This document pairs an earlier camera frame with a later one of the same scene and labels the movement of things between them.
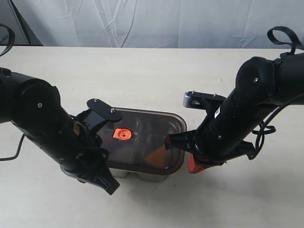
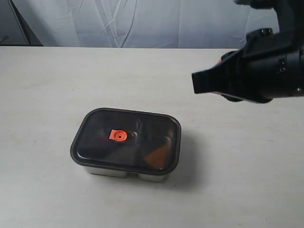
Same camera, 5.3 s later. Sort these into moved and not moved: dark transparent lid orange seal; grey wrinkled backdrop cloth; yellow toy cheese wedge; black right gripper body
Moved: black right gripper body
Not moved: yellow toy cheese wedge; dark transparent lid orange seal; grey wrinkled backdrop cloth
